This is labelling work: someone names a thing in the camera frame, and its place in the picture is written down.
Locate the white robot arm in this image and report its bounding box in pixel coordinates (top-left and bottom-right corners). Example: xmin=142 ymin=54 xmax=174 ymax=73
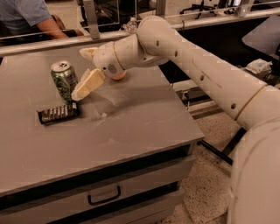
xmin=72 ymin=16 xmax=280 ymax=224

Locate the seated person in blue shirt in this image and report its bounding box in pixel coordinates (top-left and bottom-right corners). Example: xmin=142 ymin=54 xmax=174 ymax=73
xmin=0 ymin=0 xmax=83 ymax=43

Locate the black rxbar chocolate bar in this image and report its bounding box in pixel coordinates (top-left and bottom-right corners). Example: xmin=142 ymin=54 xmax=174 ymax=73
xmin=37 ymin=102 xmax=81 ymax=125

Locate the black metal floor stand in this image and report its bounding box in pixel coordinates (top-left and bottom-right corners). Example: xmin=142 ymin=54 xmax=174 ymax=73
xmin=196 ymin=126 xmax=249 ymax=166

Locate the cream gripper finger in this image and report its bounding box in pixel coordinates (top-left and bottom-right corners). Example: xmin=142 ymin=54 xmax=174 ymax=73
xmin=71 ymin=68 xmax=106 ymax=102
xmin=79 ymin=47 xmax=98 ymax=61

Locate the metal railing frame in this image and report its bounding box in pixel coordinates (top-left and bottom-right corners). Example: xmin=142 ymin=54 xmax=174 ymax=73
xmin=0 ymin=0 xmax=280 ymax=57

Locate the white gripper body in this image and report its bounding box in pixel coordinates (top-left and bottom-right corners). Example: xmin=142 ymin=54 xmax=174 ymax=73
xmin=93 ymin=42 xmax=125 ymax=78

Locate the green soda can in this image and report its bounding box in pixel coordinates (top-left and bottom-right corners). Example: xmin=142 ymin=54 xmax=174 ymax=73
xmin=51 ymin=60 xmax=78 ymax=104

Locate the clear plastic water bottle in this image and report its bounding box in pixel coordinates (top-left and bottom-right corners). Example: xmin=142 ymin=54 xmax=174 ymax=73
xmin=122 ymin=17 xmax=137 ymax=34

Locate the black drawer handle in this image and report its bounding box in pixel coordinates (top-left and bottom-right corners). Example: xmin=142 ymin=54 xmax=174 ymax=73
xmin=87 ymin=185 xmax=122 ymax=206

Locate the grey cabinet drawer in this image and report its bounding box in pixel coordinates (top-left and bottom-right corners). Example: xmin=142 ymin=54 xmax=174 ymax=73
xmin=0 ymin=156 xmax=194 ymax=224

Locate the orange fruit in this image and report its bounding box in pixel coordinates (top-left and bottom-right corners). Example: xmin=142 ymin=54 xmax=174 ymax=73
xmin=111 ymin=70 xmax=127 ymax=81

